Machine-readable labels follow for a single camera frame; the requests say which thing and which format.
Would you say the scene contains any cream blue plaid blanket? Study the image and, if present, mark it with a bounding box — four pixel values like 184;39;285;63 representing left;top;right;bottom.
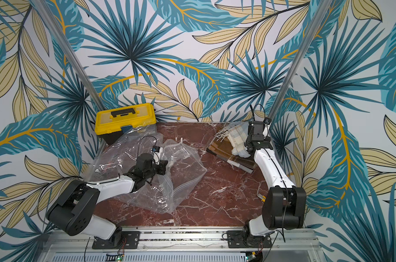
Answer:
215;122;251;158

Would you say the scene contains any clear plastic vacuum bag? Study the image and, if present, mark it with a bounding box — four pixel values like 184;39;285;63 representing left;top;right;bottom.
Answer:
82;124;207;214

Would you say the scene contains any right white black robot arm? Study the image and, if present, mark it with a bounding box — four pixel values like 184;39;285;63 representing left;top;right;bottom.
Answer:
243;118;307;238

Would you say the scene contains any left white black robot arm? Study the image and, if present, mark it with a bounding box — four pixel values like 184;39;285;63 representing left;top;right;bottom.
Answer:
46;153;168;242

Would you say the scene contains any yellow black toolbox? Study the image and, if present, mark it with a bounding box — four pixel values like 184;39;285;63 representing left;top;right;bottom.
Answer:
95;103;156;145

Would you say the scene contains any yellow utility knife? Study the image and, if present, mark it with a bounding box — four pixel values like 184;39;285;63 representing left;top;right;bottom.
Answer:
257;193;266;203

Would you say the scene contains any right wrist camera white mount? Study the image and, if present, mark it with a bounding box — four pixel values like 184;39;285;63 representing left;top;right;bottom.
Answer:
262;117;272;138

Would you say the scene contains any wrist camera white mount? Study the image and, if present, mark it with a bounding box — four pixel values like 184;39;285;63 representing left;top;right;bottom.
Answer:
152;146;162;165
262;117;272;138

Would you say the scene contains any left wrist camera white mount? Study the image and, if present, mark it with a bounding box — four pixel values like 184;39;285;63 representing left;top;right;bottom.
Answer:
152;146;162;165

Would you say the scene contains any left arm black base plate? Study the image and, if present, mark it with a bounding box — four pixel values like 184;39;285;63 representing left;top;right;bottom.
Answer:
92;231;140;250

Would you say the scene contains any aluminium front rail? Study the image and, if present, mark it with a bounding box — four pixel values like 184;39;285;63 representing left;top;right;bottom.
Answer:
38;227;326;262

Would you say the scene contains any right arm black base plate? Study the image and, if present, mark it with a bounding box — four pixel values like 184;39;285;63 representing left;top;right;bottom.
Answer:
226;230;272;248

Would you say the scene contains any right aluminium corner post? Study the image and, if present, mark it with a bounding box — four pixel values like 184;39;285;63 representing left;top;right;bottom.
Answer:
264;1;332;121

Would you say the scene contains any aluminium corner post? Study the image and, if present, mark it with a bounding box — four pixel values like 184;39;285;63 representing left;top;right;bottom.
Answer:
32;0;105;111
264;1;332;121

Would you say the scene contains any left aluminium corner post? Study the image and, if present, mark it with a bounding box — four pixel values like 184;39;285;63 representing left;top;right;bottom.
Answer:
32;0;105;111

